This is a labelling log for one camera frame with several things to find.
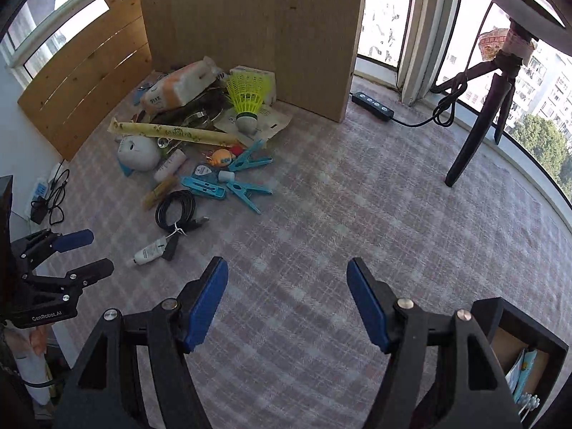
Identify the black usb cable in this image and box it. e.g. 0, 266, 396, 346
154, 189, 210, 261

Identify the orange printed cloth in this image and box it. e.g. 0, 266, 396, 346
6, 325, 51, 405

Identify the blue clothes peg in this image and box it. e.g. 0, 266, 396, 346
227, 139, 273, 173
225, 181, 273, 215

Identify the yellow shuttlecock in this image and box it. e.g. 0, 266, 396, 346
226, 71, 273, 134

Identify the black tray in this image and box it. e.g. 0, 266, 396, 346
470, 297, 569, 429

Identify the blue flat clip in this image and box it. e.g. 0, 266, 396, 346
181, 175, 227, 200

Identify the light wooden board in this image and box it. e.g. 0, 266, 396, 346
134, 0, 370, 123

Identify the white small carton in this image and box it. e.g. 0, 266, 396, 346
230, 65, 277, 104

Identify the white small roll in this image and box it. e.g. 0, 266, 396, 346
153, 149, 187, 183

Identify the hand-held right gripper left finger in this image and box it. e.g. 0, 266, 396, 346
54, 256, 230, 429

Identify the cotton swab pack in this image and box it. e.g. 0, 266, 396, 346
513, 391, 542, 417

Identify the white paper packet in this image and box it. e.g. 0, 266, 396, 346
213, 104, 294, 144

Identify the black power strip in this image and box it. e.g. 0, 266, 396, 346
350, 92, 396, 122

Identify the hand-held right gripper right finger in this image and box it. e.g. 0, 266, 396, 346
346, 257, 523, 429

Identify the yellow patterned long packet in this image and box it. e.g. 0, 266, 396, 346
108, 118, 245, 147

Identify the black tripod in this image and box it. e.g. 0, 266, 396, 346
430, 22, 538, 187

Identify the gold wrapped packet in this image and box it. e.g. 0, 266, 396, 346
142, 175, 178, 210

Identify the white small bottle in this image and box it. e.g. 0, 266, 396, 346
126, 237, 169, 266

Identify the ring light cable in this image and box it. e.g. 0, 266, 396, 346
392, 70, 468, 128

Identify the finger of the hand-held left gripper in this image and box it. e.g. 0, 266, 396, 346
21, 258, 115, 296
11, 229, 95, 261

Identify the wooden slat panel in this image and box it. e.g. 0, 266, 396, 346
18, 0, 154, 162

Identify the orange small toy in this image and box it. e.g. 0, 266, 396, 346
208, 147, 236, 168

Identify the pink plaid tablecloth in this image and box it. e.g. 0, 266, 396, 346
45, 69, 572, 429

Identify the orange tissue pack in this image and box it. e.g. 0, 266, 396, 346
140, 56, 223, 113

